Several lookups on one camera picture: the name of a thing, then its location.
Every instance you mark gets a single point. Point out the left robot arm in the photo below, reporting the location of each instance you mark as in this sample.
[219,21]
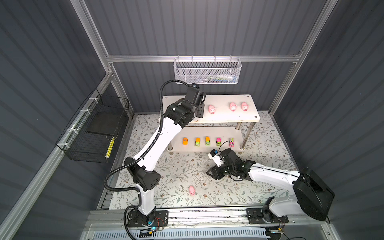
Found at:
[172,120]

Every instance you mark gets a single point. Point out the orange mixer green truck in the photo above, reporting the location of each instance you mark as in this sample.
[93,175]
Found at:
[207,141]
[198,142]

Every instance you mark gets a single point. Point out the pink cab green ladder truck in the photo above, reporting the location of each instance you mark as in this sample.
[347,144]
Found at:
[231,142]

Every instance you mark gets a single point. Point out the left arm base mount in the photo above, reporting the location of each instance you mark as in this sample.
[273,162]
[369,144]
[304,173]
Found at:
[155,219]

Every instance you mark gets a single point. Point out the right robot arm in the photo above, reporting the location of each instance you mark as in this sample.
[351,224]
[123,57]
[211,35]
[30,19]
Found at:
[307,194]

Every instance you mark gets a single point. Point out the floral patterned mat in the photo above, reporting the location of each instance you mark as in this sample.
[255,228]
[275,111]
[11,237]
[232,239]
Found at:
[179,171]

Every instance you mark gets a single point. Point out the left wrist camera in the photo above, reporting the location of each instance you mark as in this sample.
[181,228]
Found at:
[196,86]

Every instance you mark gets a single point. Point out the markers in white basket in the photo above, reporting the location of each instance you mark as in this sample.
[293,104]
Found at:
[230,79]

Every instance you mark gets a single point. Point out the white two-tier shelf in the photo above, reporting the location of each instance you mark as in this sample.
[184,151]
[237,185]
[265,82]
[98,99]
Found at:
[224,124]

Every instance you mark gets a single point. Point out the pink mixer green truck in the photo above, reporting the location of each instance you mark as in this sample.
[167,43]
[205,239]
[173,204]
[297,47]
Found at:
[218,142]

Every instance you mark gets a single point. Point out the white wire mesh basket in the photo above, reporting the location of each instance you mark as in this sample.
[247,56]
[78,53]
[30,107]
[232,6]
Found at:
[191,71]

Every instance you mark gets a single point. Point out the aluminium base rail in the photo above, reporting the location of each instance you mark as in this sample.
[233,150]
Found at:
[200,218]

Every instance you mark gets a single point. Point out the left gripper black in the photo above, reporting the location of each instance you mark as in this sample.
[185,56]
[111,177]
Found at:
[199,113]

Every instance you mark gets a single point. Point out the yellow marker in black basket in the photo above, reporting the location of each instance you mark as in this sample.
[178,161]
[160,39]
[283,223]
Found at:
[110,148]

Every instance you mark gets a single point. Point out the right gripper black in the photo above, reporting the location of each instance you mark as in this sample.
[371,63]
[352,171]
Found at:
[215,173]

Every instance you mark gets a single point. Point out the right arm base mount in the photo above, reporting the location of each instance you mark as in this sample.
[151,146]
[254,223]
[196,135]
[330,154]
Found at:
[260,216]

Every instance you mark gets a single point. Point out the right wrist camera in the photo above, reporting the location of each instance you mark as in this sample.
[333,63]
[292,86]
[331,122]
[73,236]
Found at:
[215,156]

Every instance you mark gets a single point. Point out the black wire basket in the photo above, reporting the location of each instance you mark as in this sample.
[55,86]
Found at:
[101,117]

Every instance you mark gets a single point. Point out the pink pig toy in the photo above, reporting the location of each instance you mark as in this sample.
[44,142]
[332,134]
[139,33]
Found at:
[212,109]
[244,106]
[192,190]
[233,107]

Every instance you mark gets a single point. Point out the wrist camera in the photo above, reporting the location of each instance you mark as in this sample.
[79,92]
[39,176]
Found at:
[196,86]
[215,156]

